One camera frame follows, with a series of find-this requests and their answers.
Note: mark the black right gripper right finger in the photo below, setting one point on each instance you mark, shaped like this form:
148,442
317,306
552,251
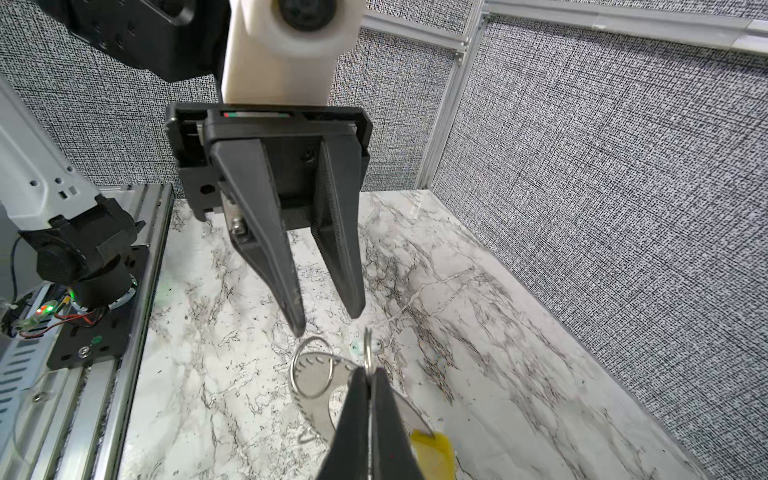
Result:
391,453

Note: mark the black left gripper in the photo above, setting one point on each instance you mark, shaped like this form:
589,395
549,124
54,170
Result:
284,167

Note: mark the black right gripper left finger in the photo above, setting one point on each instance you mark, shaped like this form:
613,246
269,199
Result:
347,457

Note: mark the yellow capped key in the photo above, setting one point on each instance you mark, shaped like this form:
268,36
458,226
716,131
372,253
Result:
434,455

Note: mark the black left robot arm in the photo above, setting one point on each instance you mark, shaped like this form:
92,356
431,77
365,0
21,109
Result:
81,236

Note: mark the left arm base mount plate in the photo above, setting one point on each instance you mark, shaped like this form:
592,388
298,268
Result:
96,324

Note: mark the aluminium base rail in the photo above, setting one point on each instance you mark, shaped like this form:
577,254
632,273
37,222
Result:
66,396

